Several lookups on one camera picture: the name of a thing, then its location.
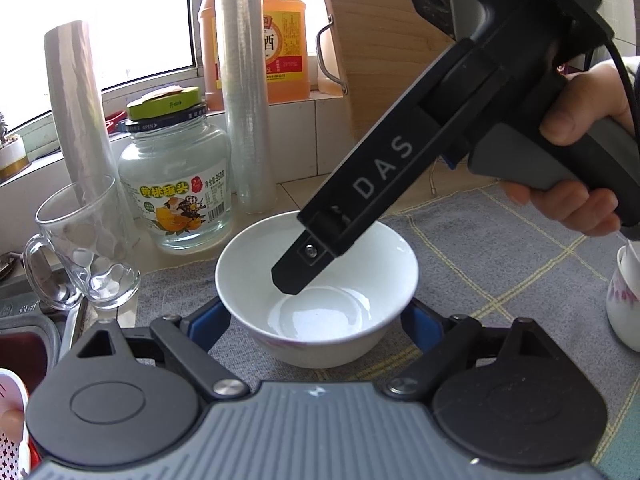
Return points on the grey blue checked cloth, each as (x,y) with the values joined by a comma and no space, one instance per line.
(500,280)

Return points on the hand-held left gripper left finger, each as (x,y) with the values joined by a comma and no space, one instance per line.
(205,326)

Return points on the white red colander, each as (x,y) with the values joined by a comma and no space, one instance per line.
(12,445)

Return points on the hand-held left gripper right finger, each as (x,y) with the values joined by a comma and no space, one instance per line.
(419,326)

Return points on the tall plastic wrap roll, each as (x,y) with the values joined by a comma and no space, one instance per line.
(245,85)

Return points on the orange cooking wine jug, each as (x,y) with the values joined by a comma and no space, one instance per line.
(287,45)

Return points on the person's right hand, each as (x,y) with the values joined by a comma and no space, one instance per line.
(585,100)

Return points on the dark red basin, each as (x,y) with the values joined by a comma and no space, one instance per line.
(25,355)

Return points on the clear glass mug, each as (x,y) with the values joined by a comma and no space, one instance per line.
(100,270)

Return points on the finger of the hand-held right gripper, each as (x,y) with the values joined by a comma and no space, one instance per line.
(295,272)

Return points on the window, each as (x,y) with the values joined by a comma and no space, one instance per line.
(150,10)

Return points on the bamboo cutting board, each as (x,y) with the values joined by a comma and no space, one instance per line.
(370,35)

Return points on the grey paper roll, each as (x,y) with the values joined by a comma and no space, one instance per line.
(75,85)

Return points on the small potted plant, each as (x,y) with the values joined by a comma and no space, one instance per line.
(12,157)

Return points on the glass jar with green lid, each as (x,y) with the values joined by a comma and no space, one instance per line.
(175,160)

